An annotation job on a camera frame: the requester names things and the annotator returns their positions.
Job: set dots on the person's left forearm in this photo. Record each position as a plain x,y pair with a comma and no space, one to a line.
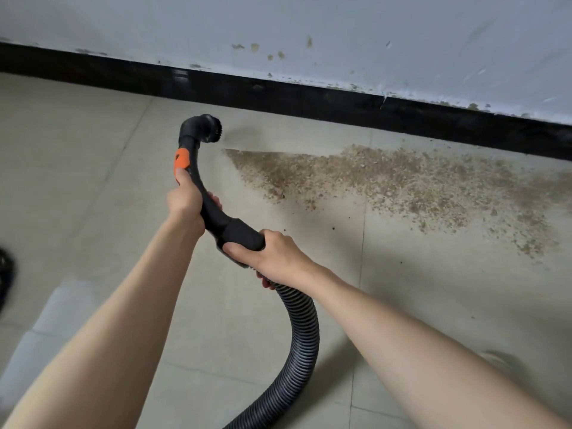
98,344

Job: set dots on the grey vacuum cleaner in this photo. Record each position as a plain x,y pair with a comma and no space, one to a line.
4,277

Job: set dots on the brown sawdust dirt patch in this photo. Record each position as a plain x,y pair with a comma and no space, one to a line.
402,178

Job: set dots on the person's right forearm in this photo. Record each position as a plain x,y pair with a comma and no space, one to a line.
447,353

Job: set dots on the tiled floor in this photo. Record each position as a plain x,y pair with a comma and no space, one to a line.
89,174

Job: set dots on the person's left hand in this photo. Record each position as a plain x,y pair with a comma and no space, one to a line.
186,205

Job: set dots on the person's right hand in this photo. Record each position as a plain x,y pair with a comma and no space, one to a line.
279,259

